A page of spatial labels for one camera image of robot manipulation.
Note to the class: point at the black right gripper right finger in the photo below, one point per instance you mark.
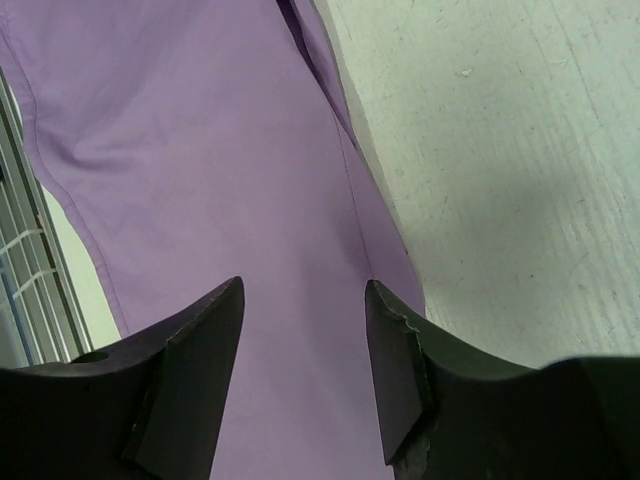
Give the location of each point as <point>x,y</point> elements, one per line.
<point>448,410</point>

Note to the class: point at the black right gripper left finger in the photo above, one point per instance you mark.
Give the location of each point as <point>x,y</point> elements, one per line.
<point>149,406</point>

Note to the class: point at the purple trousers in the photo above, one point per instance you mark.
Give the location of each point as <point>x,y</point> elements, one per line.
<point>192,141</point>

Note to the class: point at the aluminium table frame rail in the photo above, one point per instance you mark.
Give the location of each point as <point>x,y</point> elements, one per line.
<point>41,320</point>

